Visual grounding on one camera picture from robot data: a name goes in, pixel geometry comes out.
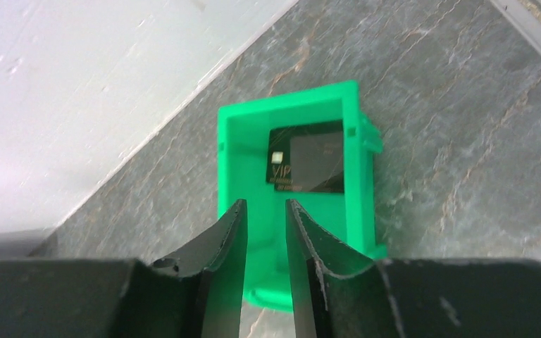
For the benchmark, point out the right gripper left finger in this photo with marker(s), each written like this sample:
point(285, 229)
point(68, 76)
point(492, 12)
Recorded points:
point(196, 291)

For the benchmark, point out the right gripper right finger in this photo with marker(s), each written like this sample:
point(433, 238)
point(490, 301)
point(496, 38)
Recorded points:
point(339, 292)

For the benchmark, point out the black credit card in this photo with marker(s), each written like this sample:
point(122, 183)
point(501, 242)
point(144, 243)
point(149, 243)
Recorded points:
point(317, 159)
point(278, 165)

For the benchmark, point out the green plastic bin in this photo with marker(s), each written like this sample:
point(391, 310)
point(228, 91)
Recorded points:
point(243, 131)

